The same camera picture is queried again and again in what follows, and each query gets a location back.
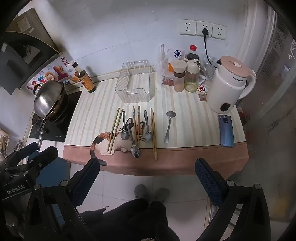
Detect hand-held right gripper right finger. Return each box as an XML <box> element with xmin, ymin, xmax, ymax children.
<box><xmin>195</xmin><ymin>158</ymin><xmax>271</xmax><ymax>241</ymax></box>

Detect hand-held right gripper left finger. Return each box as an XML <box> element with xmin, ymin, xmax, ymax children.
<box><xmin>23</xmin><ymin>158</ymin><xmax>101</xmax><ymax>241</ymax></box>

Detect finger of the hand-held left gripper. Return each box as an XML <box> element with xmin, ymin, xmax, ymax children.
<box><xmin>14</xmin><ymin>146</ymin><xmax>59</xmax><ymax>173</ymax></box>
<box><xmin>3</xmin><ymin>142</ymin><xmax>39</xmax><ymax>166</ymax></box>

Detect wooden chopstick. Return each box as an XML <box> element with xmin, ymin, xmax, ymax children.
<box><xmin>132</xmin><ymin>106</ymin><xmax>137</xmax><ymax>142</ymax></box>
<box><xmin>137</xmin><ymin>106</ymin><xmax>141</xmax><ymax>146</ymax></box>
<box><xmin>107</xmin><ymin>108</ymin><xmax>120</xmax><ymax>152</ymax></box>
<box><xmin>110</xmin><ymin>108</ymin><xmax>124</xmax><ymax>153</ymax></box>
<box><xmin>152</xmin><ymin>110</ymin><xmax>158</xmax><ymax>161</ymax></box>
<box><xmin>150</xmin><ymin>108</ymin><xmax>155</xmax><ymax>159</ymax></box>

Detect clear plastic container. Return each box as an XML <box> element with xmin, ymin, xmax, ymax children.
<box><xmin>115</xmin><ymin>60</ymin><xmax>156</xmax><ymax>103</ymax></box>

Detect pale wooden rack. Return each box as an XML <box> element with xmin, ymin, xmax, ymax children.
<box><xmin>0</xmin><ymin>128</ymin><xmax>11</xmax><ymax>155</ymax></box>

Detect steel wok with lid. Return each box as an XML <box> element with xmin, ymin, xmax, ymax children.
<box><xmin>35</xmin><ymin>91</ymin><xmax>70</xmax><ymax>150</ymax></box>

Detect grey slipper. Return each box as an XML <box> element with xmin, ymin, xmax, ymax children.
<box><xmin>134</xmin><ymin>184</ymin><xmax>147</xmax><ymax>200</ymax></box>
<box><xmin>154</xmin><ymin>187</ymin><xmax>170</xmax><ymax>202</ymax></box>

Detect black induction cooktop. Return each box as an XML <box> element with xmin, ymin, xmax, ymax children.
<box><xmin>29</xmin><ymin>90</ymin><xmax>83</xmax><ymax>142</ymax></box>

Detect blue smartphone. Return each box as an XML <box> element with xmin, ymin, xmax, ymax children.
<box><xmin>218</xmin><ymin>114</ymin><xmax>235</xmax><ymax>148</ymax></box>

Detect steel wok lid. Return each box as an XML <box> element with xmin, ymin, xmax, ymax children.
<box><xmin>33</xmin><ymin>80</ymin><xmax>65</xmax><ymax>118</ymax></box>

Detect striped cat print table mat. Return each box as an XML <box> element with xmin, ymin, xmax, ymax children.
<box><xmin>63</xmin><ymin>70</ymin><xmax>250</xmax><ymax>175</ymax></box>

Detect person's dark trousers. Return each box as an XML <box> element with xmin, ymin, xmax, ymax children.
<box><xmin>80</xmin><ymin>198</ymin><xmax>172</xmax><ymax>241</ymax></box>

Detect dark soy sauce bottle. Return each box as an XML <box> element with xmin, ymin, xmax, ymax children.
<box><xmin>72</xmin><ymin>62</ymin><xmax>96</xmax><ymax>93</ymax></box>

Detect white electric kettle pink lid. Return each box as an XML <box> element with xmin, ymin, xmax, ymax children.
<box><xmin>206</xmin><ymin>56</ymin><xmax>257</xmax><ymax>114</ymax></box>

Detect steel range hood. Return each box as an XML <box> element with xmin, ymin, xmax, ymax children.
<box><xmin>0</xmin><ymin>8</ymin><xmax>65</xmax><ymax>95</ymax></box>

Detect clear oil bottle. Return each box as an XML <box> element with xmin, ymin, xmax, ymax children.
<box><xmin>184</xmin><ymin>60</ymin><xmax>201</xmax><ymax>93</ymax></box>

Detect spice jar brown band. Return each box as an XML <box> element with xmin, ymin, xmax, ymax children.
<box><xmin>173</xmin><ymin>60</ymin><xmax>187</xmax><ymax>93</ymax></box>

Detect dark bottle red cap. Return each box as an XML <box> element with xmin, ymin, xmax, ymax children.
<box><xmin>186</xmin><ymin>45</ymin><xmax>199</xmax><ymax>63</ymax></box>

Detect clear cup blue print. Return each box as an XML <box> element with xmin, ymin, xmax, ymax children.
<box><xmin>167</xmin><ymin>48</ymin><xmax>185</xmax><ymax>73</ymax></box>

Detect black power plug cable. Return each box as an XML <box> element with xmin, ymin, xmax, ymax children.
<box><xmin>202</xmin><ymin>28</ymin><xmax>219</xmax><ymax>68</ymax></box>

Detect white wall socket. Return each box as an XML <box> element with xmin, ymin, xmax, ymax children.
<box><xmin>178</xmin><ymin>19</ymin><xmax>197</xmax><ymax>36</ymax></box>
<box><xmin>212</xmin><ymin>23</ymin><xmax>228</xmax><ymax>40</ymax></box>
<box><xmin>196</xmin><ymin>21</ymin><xmax>213</xmax><ymax>37</ymax></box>

